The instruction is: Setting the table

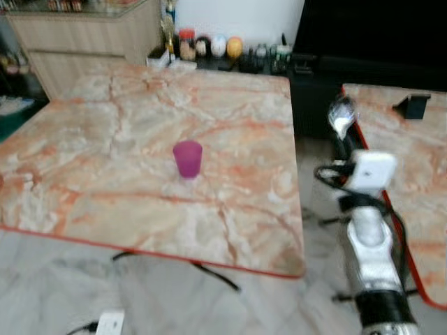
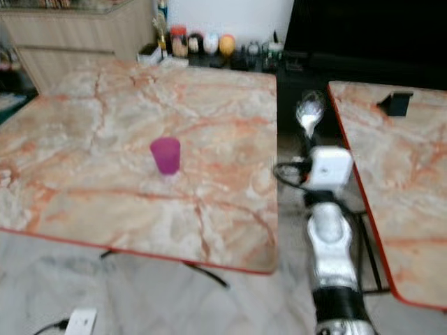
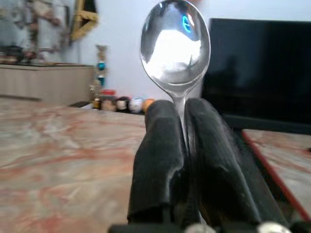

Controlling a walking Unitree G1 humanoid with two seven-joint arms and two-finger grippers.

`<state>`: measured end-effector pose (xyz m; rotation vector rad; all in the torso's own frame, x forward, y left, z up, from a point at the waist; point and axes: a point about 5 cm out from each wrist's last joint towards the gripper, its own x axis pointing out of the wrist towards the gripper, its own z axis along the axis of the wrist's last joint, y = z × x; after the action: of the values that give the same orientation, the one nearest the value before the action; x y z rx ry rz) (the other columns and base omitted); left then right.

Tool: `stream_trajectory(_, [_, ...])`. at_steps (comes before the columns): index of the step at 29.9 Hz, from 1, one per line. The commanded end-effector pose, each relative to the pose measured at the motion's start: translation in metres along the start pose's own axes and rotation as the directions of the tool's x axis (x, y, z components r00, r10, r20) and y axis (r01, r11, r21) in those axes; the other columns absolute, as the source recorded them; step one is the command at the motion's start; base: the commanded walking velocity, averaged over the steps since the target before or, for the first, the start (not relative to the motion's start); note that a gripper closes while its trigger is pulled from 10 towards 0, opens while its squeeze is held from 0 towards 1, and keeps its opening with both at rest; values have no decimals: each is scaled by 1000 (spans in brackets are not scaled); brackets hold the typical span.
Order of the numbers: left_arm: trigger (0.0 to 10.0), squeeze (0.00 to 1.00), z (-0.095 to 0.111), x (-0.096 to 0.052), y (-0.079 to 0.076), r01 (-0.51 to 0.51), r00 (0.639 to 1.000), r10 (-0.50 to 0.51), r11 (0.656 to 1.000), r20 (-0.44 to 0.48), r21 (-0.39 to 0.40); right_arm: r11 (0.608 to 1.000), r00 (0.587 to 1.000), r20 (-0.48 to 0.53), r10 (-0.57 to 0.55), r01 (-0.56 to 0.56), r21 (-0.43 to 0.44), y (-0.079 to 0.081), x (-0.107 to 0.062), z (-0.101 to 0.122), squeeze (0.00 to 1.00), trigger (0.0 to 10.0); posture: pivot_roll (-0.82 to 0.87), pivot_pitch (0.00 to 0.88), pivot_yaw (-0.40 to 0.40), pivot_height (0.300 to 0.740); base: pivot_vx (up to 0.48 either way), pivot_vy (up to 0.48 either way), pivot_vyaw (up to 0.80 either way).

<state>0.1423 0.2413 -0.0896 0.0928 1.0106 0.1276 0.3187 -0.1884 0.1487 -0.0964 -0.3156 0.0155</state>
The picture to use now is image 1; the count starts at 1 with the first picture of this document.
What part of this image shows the black table leg frame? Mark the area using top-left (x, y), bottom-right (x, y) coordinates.
top-left (112, 250), bottom-right (242, 293)

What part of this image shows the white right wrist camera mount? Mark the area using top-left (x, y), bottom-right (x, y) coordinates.
top-left (344, 150), bottom-right (399, 197)

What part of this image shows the orange egg shaped ornament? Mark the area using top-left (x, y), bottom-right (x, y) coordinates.
top-left (226, 36), bottom-right (244, 59)

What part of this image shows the light wooden cabinet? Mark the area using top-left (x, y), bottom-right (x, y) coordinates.
top-left (6, 0), bottom-right (166, 100)

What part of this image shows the red lidded jar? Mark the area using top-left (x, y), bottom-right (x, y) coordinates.
top-left (178, 29), bottom-right (197, 62)

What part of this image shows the dark round jar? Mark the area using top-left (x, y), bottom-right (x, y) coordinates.
top-left (195, 36), bottom-right (212, 59)

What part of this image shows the golden slim bottle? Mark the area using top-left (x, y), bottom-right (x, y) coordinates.
top-left (161, 20), bottom-right (175, 58)

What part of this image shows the purple plastic cup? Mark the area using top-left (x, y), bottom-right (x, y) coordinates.
top-left (173, 140), bottom-right (204, 180)

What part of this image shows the white power strip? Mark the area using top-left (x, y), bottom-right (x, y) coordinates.
top-left (94, 309), bottom-right (127, 335)

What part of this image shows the black television screen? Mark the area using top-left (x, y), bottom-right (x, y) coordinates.
top-left (293, 0), bottom-right (447, 70)

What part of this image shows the black power strip cable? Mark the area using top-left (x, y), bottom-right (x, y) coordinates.
top-left (66, 320), bottom-right (98, 335)

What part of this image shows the black phone stand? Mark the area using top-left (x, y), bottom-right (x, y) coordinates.
top-left (393, 94), bottom-right (432, 121)

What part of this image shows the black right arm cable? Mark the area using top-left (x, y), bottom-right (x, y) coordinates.
top-left (314, 161), bottom-right (352, 191)

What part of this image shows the white egg shaped ornament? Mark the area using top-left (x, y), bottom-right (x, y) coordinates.
top-left (211, 35), bottom-right (228, 58)

